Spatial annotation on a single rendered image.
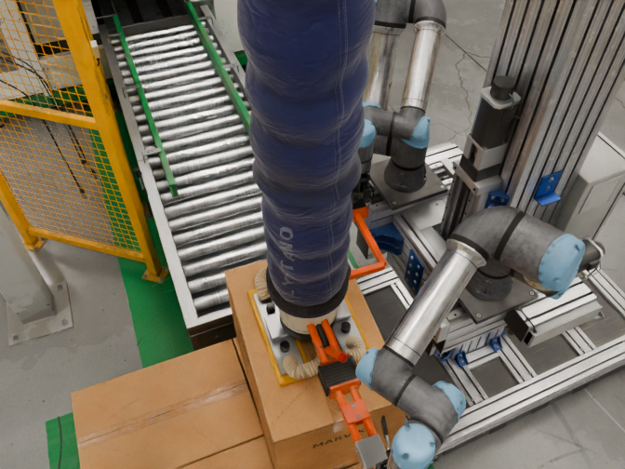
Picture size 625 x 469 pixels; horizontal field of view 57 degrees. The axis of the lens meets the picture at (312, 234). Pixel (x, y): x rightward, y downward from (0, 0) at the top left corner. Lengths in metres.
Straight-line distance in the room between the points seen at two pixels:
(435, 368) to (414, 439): 1.49
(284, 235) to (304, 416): 0.56
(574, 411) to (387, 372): 1.82
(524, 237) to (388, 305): 1.57
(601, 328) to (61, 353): 2.51
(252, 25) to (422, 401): 0.75
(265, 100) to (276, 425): 0.92
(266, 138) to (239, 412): 1.22
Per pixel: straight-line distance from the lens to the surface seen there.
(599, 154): 2.08
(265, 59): 1.00
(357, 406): 1.51
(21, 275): 2.93
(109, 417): 2.20
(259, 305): 1.80
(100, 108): 2.40
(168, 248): 2.49
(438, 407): 1.18
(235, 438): 2.08
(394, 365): 1.20
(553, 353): 2.79
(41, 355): 3.09
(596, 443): 2.91
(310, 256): 1.35
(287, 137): 1.08
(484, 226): 1.24
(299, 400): 1.67
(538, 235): 1.24
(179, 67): 3.57
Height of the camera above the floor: 2.47
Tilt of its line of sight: 49 degrees down
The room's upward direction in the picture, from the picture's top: straight up
